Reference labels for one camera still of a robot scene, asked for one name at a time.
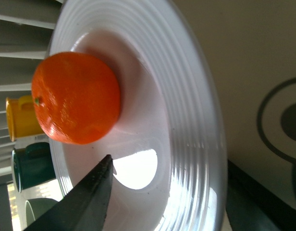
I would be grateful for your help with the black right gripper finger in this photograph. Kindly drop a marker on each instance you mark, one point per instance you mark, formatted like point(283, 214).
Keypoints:
point(85, 207)

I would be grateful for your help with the white ridged plate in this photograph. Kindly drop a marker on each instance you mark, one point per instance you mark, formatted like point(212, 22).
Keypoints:
point(168, 146)

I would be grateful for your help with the orange fruit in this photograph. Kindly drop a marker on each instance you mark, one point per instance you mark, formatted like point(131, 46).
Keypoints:
point(77, 97)

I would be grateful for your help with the grey green cup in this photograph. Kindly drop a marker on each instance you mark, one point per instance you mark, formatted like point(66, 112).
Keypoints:
point(34, 208)

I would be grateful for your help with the dark green mug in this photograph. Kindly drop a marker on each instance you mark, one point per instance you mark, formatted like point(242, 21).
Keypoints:
point(32, 165)

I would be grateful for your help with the yellow mug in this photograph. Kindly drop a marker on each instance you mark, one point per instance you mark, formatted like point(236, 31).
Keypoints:
point(21, 118)

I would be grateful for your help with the grey curtain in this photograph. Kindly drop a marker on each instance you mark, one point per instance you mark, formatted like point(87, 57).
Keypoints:
point(26, 27)

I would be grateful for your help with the cream bear tray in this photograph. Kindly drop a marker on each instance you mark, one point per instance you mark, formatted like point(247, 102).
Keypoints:
point(250, 46)

